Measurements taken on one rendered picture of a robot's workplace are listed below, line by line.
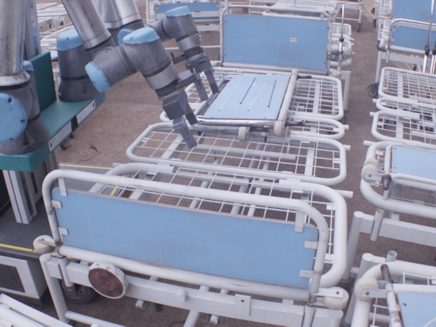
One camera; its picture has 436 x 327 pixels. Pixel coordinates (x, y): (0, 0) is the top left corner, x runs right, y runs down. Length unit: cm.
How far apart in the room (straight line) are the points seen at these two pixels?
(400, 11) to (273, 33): 338
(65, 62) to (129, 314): 103
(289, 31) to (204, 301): 204
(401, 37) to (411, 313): 322
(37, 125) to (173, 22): 61
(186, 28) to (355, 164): 164
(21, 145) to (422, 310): 122
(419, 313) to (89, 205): 86
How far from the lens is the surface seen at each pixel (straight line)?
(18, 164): 140
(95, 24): 127
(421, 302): 110
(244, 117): 191
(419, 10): 600
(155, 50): 116
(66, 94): 178
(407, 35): 402
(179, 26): 158
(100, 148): 302
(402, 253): 214
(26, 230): 174
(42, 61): 173
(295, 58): 287
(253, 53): 290
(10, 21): 114
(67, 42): 173
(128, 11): 156
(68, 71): 176
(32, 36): 174
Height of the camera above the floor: 129
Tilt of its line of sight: 28 degrees down
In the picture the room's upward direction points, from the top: 1 degrees counter-clockwise
